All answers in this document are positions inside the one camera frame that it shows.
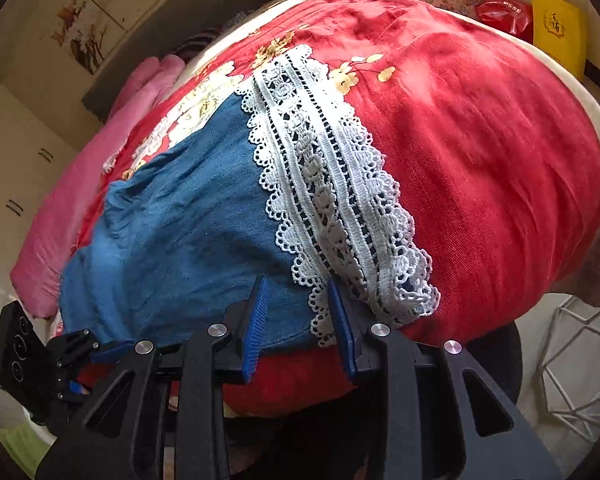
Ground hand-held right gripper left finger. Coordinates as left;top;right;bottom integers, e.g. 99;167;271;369
35;275;271;480

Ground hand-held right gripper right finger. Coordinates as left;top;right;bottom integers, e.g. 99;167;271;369
327;279;563;480

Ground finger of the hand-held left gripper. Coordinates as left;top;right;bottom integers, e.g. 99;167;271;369
55;367;97;413
47;329;153;367

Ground blue denim pants lace hem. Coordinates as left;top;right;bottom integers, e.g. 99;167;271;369
59;44;442;353

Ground person's black trouser leg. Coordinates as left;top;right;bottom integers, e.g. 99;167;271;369
162;320;524;480

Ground pink pillow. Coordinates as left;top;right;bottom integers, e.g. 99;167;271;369
10;55;186;318

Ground white wardrobe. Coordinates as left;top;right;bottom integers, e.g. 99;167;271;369
0;85;78;306

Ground red floral blanket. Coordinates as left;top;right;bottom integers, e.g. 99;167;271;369
50;0;600;418

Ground dark striped pillow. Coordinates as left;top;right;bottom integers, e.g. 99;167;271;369
171;29;223;61

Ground pink floral cloth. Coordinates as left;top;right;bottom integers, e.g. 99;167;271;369
412;0;487;17

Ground red plastic bag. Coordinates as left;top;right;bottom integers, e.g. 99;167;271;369
475;0;536;43

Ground white wire stool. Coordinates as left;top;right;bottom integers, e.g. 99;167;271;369
536;292;600;432

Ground floral print wall panel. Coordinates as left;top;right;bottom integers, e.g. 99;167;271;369
42;0;216;77

